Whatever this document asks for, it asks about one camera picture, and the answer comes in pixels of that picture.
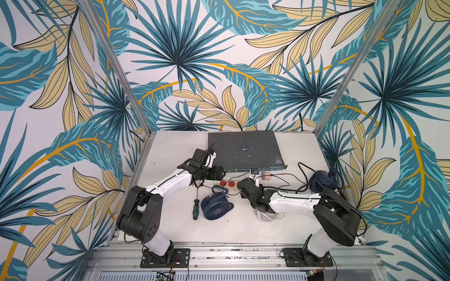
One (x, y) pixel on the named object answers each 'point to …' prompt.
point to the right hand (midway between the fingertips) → (238, 193)
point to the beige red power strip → (231, 184)
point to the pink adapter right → (266, 177)
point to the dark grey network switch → (240, 151)
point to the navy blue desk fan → (217, 205)
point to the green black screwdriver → (195, 212)
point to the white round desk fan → (268, 217)
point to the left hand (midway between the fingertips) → (217, 173)
